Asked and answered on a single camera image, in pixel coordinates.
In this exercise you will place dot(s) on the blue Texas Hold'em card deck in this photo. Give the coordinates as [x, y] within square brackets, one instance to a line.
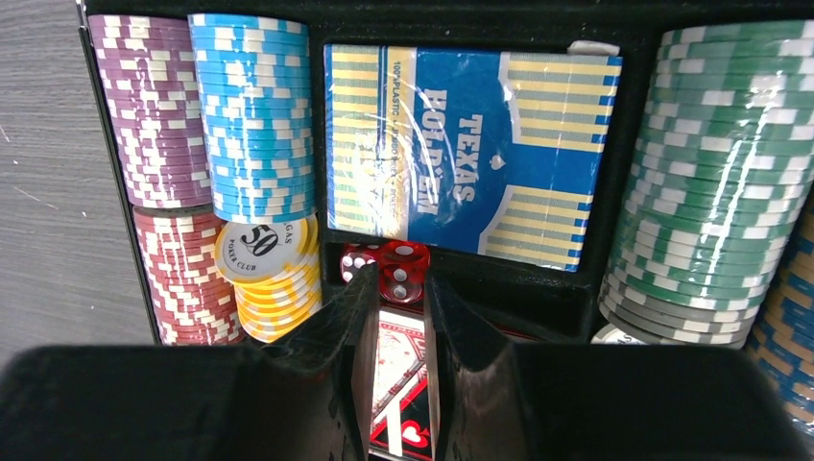
[481, 152]

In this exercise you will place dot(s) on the white 1 chip in case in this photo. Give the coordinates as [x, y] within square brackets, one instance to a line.
[610, 334]

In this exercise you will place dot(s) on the purple poker chip stack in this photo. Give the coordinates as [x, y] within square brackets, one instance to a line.
[147, 72]

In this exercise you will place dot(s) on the red backed card deck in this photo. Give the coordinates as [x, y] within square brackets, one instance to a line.
[400, 355]

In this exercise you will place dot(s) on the yellow chip stack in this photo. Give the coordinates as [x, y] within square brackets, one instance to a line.
[275, 272]

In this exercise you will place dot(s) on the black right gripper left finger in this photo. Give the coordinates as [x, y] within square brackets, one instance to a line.
[306, 396]

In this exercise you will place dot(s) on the blue orange chip stack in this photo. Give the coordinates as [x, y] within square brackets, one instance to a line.
[781, 342]

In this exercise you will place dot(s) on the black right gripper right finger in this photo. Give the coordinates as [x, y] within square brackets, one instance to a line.
[493, 398]

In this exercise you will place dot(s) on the triangular all in button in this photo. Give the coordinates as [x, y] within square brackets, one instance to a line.
[402, 430]

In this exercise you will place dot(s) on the light blue chip stack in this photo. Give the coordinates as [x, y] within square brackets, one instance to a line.
[254, 83]

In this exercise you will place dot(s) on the dark red chip stack left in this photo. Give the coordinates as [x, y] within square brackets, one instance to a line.
[192, 302]

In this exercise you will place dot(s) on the green chip stack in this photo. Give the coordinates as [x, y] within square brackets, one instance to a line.
[722, 166]

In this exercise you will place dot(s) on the black aluminium poker case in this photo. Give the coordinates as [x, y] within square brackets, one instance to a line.
[525, 303]

